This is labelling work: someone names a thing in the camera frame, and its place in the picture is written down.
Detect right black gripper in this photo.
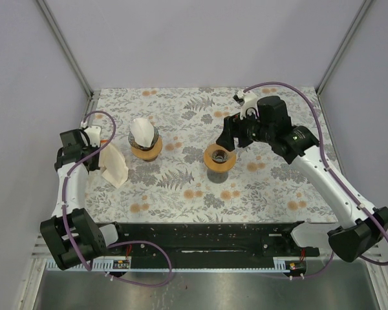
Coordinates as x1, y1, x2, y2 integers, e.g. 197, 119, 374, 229
215, 107, 274, 152

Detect clear glass dripper cone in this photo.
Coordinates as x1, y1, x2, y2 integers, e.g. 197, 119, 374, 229
205, 143, 234, 164

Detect orange coffee filter pack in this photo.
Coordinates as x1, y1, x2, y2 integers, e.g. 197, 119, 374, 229
98, 140, 129, 189

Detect grey glass carafe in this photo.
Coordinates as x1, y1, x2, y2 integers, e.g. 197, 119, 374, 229
207, 169, 228, 184

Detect white paper coffee filter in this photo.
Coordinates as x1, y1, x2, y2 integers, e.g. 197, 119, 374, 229
130, 118, 155, 147

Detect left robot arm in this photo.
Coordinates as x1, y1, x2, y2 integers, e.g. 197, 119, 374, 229
40, 126, 127, 271

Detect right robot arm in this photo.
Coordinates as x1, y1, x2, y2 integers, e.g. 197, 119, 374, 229
217, 92, 388, 262

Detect floral tablecloth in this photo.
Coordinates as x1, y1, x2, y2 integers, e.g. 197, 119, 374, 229
85, 87, 336, 222

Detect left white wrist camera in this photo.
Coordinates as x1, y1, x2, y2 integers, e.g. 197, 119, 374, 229
80, 121, 102, 147

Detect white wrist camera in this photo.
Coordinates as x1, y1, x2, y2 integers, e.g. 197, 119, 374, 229
233, 90, 259, 119
80, 121, 102, 147

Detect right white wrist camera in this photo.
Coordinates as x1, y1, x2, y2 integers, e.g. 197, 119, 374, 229
233, 90, 259, 119

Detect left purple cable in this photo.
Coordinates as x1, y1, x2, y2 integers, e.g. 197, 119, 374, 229
61, 111, 173, 287

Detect purple cable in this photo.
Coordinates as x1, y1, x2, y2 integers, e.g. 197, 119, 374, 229
61, 111, 173, 287
244, 81, 388, 281

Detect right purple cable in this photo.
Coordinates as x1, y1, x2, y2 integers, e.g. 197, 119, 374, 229
244, 81, 388, 281

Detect aluminium front rail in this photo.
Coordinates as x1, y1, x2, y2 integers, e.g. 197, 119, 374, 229
31, 234, 382, 258

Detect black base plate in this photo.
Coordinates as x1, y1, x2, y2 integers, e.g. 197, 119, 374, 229
104, 223, 319, 273

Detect left aluminium frame post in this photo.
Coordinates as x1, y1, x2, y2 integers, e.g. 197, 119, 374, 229
35, 0, 94, 98

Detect aluminium frame post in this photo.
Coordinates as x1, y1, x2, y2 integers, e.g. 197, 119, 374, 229
316, 0, 376, 95
35, 0, 94, 98

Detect white slotted cable duct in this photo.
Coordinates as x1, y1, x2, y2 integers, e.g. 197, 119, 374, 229
45, 256, 295, 274

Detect right aluminium frame post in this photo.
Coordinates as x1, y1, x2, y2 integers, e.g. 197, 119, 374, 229
316, 0, 376, 95

